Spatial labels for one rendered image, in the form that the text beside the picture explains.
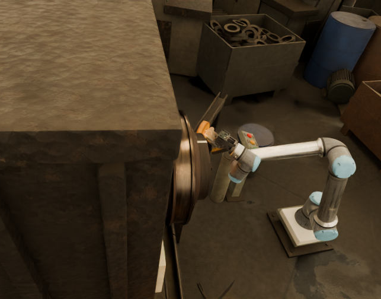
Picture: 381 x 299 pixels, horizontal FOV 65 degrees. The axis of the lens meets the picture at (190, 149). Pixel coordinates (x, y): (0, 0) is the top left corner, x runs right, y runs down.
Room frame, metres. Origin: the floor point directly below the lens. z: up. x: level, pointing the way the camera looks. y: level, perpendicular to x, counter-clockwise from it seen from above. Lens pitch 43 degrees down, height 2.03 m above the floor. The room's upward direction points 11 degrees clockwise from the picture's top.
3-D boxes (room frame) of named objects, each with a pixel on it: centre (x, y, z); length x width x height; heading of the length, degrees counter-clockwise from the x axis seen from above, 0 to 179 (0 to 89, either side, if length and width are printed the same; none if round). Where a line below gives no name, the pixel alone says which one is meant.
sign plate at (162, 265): (0.50, 0.05, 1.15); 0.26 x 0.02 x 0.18; 18
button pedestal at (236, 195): (1.72, -0.44, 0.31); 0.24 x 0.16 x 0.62; 18
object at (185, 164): (0.85, 0.05, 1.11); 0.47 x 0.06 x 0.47; 18
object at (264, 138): (2.05, -0.54, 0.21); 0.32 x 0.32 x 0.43
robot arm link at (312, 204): (1.45, -0.99, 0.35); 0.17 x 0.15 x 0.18; 4
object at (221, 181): (1.64, -0.30, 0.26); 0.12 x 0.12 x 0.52
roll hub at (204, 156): (0.88, -0.04, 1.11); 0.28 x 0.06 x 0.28; 18
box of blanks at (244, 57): (3.58, -0.43, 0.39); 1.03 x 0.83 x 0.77; 123
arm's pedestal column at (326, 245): (1.45, -0.99, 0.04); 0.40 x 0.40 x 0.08; 22
